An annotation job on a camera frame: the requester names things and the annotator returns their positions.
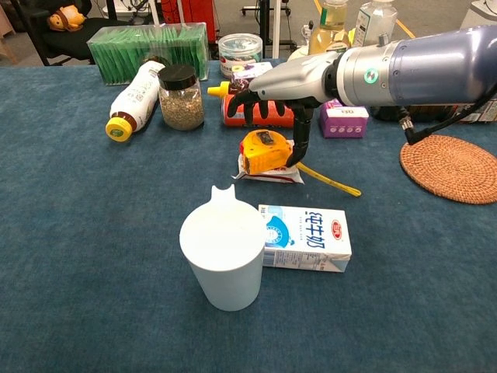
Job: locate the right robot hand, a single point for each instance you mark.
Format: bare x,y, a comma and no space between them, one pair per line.
291,81

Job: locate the yellow tape measure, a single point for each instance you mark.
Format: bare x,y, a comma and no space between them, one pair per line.
266,155

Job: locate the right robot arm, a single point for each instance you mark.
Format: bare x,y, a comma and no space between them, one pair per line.
427,70

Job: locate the orange red can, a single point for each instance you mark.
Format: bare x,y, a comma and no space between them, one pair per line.
277,118

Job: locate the purple white drink carton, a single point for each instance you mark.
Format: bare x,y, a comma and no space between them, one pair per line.
242,72

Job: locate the white power plug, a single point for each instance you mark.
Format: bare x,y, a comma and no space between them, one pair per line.
308,29

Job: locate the yellow oil bottle white cap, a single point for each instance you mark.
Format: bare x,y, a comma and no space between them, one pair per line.
330,35

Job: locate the round clear tub of clips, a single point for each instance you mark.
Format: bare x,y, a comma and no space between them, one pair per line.
238,50

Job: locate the small purple box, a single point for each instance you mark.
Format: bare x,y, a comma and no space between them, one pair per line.
345,122

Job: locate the black wheeled stand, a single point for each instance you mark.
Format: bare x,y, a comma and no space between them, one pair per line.
283,9

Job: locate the dark sauce bottle yellow nozzle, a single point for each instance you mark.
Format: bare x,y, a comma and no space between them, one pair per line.
219,90

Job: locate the white snack packet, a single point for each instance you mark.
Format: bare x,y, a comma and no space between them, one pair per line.
272,176

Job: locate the clear tea bottle white cap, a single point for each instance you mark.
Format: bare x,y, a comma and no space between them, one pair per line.
374,23

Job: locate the glass jar black lid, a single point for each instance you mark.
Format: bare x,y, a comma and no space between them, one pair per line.
181,101

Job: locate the red cabinet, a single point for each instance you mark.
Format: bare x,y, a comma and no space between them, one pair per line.
194,15

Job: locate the white blue milk carton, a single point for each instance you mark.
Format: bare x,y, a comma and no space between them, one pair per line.
310,241

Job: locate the clear box of green packets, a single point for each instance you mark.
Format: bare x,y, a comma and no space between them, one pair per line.
128,50

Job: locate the white plastic cup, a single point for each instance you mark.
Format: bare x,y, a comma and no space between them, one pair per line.
225,252

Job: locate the round woven coaster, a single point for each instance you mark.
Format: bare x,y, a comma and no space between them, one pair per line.
454,171

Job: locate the white appliance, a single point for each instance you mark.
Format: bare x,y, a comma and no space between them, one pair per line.
479,13

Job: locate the black office chair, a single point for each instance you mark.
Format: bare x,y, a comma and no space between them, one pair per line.
66,42

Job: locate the orange plush toy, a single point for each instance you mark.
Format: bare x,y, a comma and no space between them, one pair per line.
66,18

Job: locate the blue table mat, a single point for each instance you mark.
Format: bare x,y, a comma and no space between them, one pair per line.
97,233

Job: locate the white metal post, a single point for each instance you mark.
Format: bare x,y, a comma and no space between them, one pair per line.
276,27

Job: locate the white stand frame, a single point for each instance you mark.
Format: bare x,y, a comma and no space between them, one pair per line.
155,11

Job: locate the wooden furniture frame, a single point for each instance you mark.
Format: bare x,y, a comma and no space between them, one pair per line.
7,35

